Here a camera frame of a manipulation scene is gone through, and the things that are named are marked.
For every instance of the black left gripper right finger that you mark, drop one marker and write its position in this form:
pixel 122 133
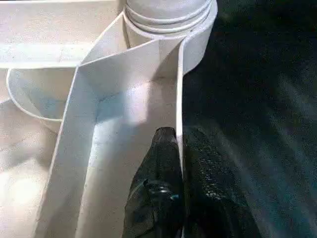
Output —
pixel 213 203

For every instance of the white plastic table top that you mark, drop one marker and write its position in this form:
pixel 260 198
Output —
pixel 74 124

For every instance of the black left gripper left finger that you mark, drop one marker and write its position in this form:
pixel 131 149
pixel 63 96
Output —
pixel 156 198

